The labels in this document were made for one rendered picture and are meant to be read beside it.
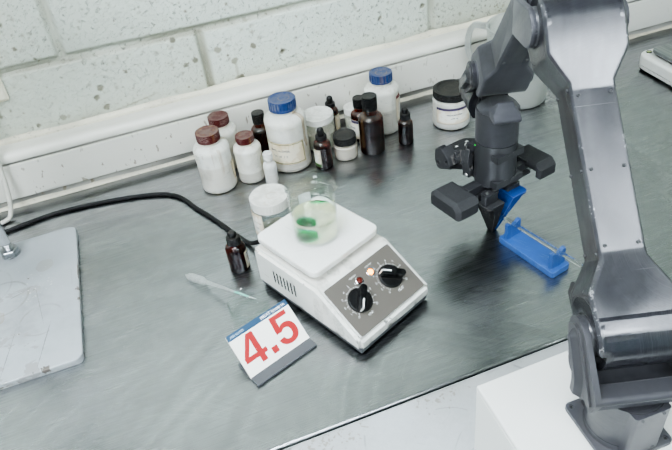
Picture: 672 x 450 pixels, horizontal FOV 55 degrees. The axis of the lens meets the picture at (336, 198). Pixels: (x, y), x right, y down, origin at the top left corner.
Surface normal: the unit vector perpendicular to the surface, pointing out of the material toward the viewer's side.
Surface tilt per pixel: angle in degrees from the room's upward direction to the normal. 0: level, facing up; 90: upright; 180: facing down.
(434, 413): 0
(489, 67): 68
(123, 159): 90
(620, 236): 46
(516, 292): 0
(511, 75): 121
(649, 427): 92
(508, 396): 2
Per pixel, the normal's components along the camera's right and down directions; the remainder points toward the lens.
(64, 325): -0.11, -0.80
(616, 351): 0.03, 0.27
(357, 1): 0.34, 0.54
